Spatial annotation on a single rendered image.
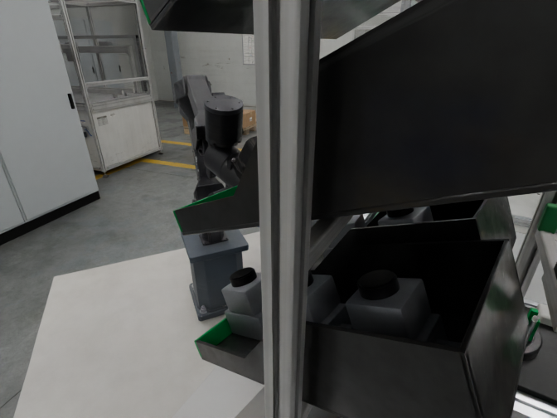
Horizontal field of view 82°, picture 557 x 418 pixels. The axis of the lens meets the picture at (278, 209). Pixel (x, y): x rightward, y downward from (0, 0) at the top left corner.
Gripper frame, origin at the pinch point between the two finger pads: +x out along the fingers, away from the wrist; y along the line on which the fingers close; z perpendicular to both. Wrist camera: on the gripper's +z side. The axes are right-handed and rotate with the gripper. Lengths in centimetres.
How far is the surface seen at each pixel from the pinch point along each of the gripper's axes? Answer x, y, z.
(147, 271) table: -45, -4, -58
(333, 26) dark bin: -3.2, 5.1, 23.0
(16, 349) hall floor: -119, -55, -167
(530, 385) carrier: 42, 25, -22
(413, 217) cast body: 15.3, 2.4, 9.2
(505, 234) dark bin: 22.9, 6.5, 10.8
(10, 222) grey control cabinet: -259, -33, -193
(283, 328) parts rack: 16.9, -20.1, 13.8
